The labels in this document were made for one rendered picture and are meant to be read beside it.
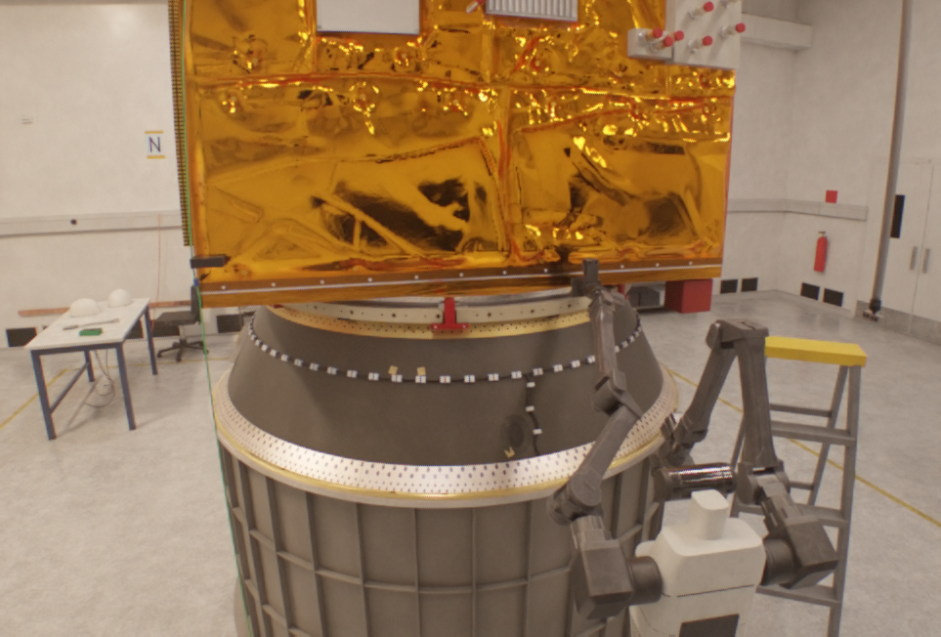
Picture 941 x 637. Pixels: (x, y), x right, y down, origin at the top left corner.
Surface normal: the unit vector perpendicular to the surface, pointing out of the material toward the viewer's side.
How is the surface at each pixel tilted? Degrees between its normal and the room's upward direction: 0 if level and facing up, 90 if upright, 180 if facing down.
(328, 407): 62
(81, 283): 90
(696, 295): 90
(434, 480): 43
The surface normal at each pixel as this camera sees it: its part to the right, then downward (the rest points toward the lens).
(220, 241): 0.16, 0.21
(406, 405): -0.09, -0.27
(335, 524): -0.30, 0.20
